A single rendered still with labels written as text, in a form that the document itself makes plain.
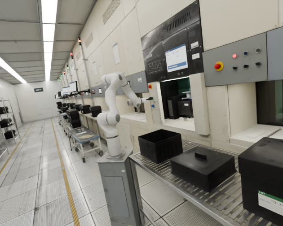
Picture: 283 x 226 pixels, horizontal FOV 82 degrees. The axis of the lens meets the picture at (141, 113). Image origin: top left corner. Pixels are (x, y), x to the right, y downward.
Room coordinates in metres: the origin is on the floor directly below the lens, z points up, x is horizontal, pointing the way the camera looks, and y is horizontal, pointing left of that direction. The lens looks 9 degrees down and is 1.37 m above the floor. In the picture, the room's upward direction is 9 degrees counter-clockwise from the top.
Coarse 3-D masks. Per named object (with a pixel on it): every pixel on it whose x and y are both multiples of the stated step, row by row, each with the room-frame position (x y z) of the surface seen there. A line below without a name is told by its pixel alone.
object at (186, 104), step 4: (184, 92) 1.99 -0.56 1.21; (188, 92) 1.97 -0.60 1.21; (188, 96) 1.98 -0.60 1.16; (180, 100) 2.06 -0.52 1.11; (184, 100) 2.09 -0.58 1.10; (180, 104) 2.00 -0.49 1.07; (184, 104) 1.94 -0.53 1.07; (188, 104) 1.88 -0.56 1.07; (180, 108) 2.00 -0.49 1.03; (184, 108) 1.94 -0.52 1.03; (188, 108) 1.88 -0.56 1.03; (192, 108) 1.87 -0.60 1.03; (180, 112) 2.01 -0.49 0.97; (184, 112) 1.95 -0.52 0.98; (188, 112) 1.89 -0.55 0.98; (192, 112) 1.86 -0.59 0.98; (184, 116) 2.00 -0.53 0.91; (192, 116) 1.93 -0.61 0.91
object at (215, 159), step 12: (180, 156) 1.03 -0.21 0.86; (192, 156) 1.00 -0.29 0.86; (204, 156) 0.94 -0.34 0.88; (216, 156) 0.95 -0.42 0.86; (228, 156) 0.93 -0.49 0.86; (180, 168) 0.93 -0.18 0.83; (192, 168) 0.86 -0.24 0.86; (204, 168) 0.84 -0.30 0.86; (216, 168) 0.83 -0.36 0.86; (228, 168) 0.88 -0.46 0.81; (192, 180) 0.86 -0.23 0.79; (204, 180) 0.79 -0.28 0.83; (216, 180) 0.81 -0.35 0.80
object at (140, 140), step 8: (144, 136) 1.44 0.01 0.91; (152, 136) 1.48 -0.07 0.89; (160, 136) 1.52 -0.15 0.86; (168, 136) 1.45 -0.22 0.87; (176, 136) 1.27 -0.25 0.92; (144, 144) 1.31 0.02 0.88; (152, 144) 1.19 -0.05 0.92; (160, 144) 1.19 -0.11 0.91; (168, 144) 1.23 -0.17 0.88; (176, 144) 1.26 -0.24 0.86; (144, 152) 1.33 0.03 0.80; (152, 152) 1.21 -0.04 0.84; (160, 152) 1.19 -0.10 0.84; (168, 152) 1.22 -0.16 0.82; (176, 152) 1.26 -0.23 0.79; (152, 160) 1.22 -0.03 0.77; (160, 160) 1.18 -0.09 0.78
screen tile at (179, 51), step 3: (177, 51) 1.59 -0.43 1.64; (180, 51) 1.56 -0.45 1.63; (183, 51) 1.52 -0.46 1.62; (177, 54) 1.59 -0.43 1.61; (183, 54) 1.53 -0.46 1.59; (177, 57) 1.60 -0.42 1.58; (180, 57) 1.57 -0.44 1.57; (183, 57) 1.53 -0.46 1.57; (177, 60) 1.60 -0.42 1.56; (180, 60) 1.57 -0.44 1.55; (183, 60) 1.54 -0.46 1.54
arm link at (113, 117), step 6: (108, 78) 1.58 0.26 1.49; (114, 78) 1.54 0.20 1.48; (120, 78) 1.57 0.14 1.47; (114, 84) 1.54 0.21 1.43; (120, 84) 1.60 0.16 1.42; (108, 90) 1.53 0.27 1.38; (114, 90) 1.55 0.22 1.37; (108, 96) 1.51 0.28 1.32; (114, 96) 1.54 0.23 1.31; (108, 102) 1.49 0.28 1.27; (114, 102) 1.52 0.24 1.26; (114, 108) 1.47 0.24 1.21; (108, 114) 1.44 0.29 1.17; (114, 114) 1.42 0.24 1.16; (108, 120) 1.42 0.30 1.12; (114, 120) 1.41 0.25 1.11
